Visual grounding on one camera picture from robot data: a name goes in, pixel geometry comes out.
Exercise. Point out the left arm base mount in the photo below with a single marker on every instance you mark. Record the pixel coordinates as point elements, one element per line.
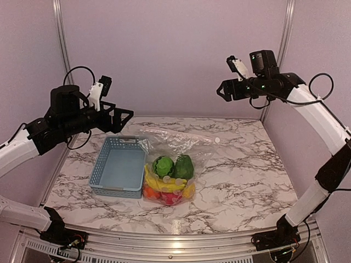
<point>67,238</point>

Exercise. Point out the orange toy fruit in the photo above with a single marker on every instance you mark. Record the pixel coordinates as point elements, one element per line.
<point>150,193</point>

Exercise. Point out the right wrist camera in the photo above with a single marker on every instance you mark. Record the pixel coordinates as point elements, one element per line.
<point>263,64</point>

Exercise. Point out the yellow toy banana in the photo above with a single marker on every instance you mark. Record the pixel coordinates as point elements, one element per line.
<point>169,185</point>

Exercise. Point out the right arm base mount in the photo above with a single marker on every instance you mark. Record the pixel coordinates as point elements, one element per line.
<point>284,234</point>

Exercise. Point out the green toy pepper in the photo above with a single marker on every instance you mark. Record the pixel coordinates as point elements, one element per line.
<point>184,167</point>

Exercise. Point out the red toy apple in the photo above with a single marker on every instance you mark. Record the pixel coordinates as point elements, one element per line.
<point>171,198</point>

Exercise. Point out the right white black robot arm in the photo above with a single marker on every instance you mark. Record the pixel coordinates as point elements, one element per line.
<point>304,130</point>

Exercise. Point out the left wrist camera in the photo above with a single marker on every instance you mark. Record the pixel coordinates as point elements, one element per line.
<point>65,100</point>

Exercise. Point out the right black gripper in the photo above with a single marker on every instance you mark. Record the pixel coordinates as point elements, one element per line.
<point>227,84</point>

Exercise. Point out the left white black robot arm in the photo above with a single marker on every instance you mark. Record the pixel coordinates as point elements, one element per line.
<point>41,136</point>

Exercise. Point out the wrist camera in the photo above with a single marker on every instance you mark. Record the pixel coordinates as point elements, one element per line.
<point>263,64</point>
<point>65,100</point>

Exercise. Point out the clear zip top bag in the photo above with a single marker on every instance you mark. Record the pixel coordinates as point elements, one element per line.
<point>174,161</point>

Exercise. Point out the blue-grey perforated plastic basket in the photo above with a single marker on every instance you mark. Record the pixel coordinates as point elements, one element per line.
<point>119,168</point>

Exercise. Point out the left aluminium corner post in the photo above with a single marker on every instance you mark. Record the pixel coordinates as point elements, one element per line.
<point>62,39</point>

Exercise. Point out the aluminium front frame rail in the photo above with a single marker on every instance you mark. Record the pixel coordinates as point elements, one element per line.
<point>114,246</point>

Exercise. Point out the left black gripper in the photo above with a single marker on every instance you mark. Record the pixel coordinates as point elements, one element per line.
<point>106,126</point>

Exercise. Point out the aluminium corner post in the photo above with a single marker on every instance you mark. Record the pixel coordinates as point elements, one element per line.
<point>62,39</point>
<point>286,32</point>

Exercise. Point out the yellow toy pear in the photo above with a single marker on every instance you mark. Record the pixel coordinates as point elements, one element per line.
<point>189,191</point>

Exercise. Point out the right aluminium corner post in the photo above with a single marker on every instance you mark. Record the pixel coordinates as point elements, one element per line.
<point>286,32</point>

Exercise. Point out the green toy watermelon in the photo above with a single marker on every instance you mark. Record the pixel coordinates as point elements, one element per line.
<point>163,166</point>

